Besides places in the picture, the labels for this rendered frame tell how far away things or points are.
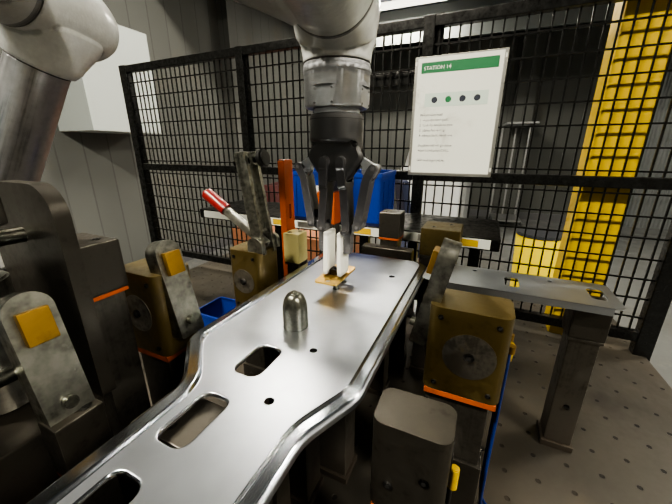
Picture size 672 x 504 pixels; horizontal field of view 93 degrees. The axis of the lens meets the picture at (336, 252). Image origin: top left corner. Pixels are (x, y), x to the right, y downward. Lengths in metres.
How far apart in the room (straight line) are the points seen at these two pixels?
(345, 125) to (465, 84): 0.59
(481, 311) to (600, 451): 0.48
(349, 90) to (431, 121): 0.58
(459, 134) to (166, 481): 0.92
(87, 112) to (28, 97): 2.08
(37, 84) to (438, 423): 0.87
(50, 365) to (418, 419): 0.33
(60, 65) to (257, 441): 0.76
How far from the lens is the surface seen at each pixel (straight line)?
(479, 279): 0.62
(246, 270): 0.58
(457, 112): 0.99
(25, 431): 0.45
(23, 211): 0.42
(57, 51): 0.85
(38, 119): 0.90
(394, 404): 0.34
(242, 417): 0.32
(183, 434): 0.34
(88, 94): 2.96
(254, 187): 0.57
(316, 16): 0.35
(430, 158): 0.99
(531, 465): 0.74
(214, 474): 0.29
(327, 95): 0.44
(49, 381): 0.39
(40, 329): 0.37
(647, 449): 0.88
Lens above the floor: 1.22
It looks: 18 degrees down
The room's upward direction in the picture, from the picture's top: straight up
